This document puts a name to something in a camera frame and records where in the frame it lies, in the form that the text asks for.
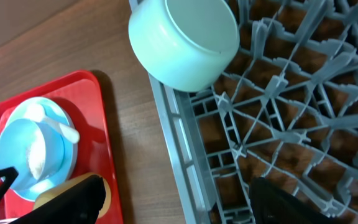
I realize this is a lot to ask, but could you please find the white plastic spoon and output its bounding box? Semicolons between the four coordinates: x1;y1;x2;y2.
24;104;80;144

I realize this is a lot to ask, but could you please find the grey dishwasher rack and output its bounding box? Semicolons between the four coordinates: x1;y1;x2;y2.
150;1;358;223

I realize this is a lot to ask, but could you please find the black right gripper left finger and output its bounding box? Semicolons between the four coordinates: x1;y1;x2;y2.
12;175;105;224

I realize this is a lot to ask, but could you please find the light blue plate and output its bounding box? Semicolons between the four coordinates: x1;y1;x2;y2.
4;97;78;202

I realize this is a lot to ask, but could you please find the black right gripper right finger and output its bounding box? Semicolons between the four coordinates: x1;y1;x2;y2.
249;177;335;224

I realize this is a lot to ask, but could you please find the mint green bowl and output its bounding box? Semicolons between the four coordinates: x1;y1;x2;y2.
128;0;240;92

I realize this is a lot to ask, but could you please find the light blue bowl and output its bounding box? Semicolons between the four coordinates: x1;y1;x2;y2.
0;119;64;191

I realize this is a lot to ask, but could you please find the yellow plastic cup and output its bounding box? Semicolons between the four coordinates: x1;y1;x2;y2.
33;172;111;219

